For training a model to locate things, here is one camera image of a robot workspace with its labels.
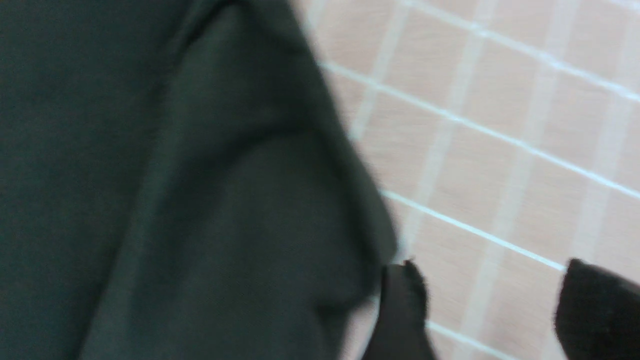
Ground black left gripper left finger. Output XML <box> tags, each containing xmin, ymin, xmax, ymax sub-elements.
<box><xmin>362</xmin><ymin>260</ymin><xmax>437</xmax><ymax>360</ymax></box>

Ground pink grid tablecloth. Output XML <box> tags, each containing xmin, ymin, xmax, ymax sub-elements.
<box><xmin>294</xmin><ymin>0</ymin><xmax>640</xmax><ymax>360</ymax></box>

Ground dark gray long-sleeved shirt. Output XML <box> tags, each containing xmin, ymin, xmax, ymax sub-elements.
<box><xmin>0</xmin><ymin>0</ymin><xmax>397</xmax><ymax>360</ymax></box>

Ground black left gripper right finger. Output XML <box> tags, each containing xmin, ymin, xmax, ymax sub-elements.
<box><xmin>554</xmin><ymin>259</ymin><xmax>640</xmax><ymax>360</ymax></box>

